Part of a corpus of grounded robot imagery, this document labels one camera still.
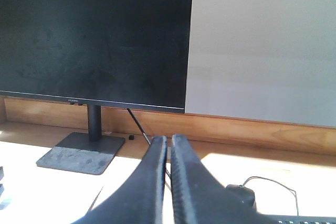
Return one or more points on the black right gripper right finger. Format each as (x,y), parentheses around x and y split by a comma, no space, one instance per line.
(198,197)

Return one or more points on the black computer monitor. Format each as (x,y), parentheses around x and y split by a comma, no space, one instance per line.
(129,54)

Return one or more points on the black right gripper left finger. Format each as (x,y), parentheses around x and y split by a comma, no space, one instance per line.
(140,198)

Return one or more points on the black computer mouse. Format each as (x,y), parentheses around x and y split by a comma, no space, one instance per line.
(245,195)

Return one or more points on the black keyboard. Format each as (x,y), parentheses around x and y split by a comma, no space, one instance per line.
(303,219)

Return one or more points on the wooden desk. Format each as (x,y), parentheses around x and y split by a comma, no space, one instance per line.
(291,168)

